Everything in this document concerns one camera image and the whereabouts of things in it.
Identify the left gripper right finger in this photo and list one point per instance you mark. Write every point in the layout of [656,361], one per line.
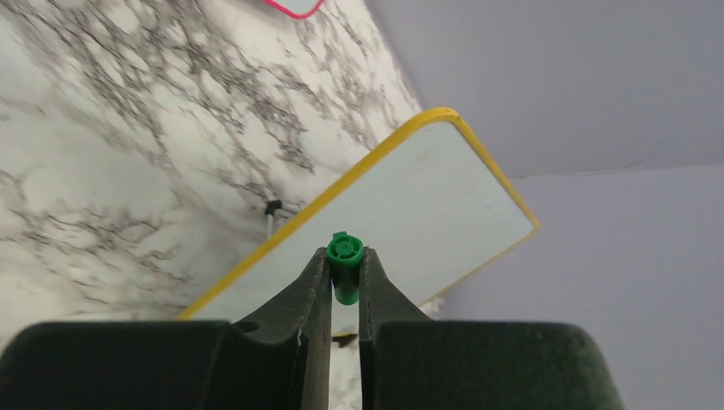
[410,361]

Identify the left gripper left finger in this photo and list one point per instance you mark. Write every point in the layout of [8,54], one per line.
[277,357]

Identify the green marker cap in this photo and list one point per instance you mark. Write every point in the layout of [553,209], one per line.
[344,254]

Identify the yellow framed whiteboard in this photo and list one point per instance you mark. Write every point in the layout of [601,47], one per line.
[429,199]

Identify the pink framed whiteboard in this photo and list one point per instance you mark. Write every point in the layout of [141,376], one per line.
[296,9]

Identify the wire whiteboard stand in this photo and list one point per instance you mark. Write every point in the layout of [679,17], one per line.
[270,212]

